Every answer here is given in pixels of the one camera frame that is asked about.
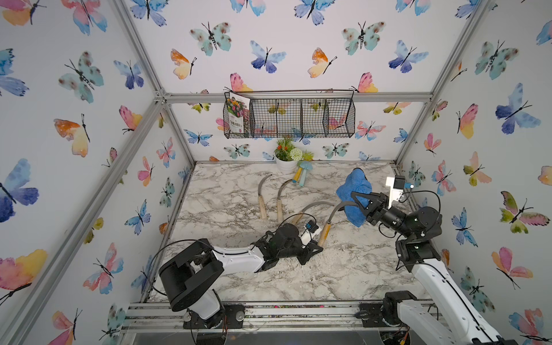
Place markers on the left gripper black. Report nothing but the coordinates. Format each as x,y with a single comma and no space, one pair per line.
307,253

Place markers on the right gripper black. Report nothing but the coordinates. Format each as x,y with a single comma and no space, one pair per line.
379,215

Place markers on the blue microfiber rag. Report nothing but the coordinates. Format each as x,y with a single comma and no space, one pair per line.
356,185

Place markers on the sickle wooden handle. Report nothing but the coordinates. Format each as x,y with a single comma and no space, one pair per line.
326,229
261,201
300,215
279,200

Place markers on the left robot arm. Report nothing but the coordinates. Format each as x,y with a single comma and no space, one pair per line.
189,276

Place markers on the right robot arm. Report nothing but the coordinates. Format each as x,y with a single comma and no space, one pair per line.
460,322

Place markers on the teal garden trowel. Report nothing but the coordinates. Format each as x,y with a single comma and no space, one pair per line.
305,166

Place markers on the white pot with plant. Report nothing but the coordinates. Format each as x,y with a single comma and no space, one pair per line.
288,156

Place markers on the seed packet in basket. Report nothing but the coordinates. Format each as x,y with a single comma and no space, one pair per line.
238,108

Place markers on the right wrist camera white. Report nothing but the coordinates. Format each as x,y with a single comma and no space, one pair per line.
397,186

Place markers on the yellow handled garden tool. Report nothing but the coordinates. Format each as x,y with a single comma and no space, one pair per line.
297,176

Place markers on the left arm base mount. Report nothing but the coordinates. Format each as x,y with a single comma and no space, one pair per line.
210,313

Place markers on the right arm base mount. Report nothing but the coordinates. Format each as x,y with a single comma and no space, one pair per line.
383,313

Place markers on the black wire wall basket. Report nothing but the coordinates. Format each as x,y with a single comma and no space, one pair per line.
297,114

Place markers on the aluminium front rail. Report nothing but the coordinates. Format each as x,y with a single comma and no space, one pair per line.
263,317

